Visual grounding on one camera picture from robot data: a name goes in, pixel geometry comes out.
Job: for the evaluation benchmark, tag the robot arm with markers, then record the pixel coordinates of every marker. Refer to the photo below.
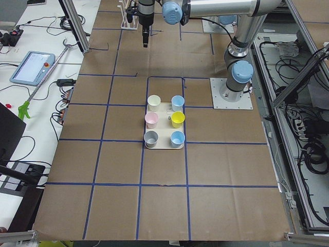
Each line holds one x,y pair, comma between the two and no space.
145,7
252,15

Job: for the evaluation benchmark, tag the reacher grabber tool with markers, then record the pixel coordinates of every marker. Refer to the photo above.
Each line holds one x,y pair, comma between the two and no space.
23,109

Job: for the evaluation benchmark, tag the cream serving tray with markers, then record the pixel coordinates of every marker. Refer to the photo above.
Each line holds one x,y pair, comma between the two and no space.
164,127

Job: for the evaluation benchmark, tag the light blue cup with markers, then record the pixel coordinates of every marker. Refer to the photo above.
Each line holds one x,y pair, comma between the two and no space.
177,102
177,139

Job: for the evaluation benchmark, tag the yellow cup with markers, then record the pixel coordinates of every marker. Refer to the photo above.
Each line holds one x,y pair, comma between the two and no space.
177,119

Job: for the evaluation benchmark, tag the teach pendant tablet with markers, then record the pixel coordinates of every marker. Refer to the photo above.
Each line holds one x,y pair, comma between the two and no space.
33,68

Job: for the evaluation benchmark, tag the white ikea cup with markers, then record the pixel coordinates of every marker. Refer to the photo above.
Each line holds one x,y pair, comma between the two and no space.
154,103

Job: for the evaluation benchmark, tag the black power adapter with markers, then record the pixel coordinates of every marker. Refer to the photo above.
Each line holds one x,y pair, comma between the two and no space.
65,82

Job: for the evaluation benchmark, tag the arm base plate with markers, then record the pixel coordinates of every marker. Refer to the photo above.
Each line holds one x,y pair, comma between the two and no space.
225,99

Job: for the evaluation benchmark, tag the pink cup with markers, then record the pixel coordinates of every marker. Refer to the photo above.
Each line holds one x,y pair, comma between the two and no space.
151,119

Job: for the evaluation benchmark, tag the white wire cup rack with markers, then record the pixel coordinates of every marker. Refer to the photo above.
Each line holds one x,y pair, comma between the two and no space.
129,22

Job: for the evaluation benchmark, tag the grey cup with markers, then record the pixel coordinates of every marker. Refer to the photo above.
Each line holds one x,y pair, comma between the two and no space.
150,139

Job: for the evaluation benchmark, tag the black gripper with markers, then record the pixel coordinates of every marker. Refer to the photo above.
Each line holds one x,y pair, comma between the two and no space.
146,20

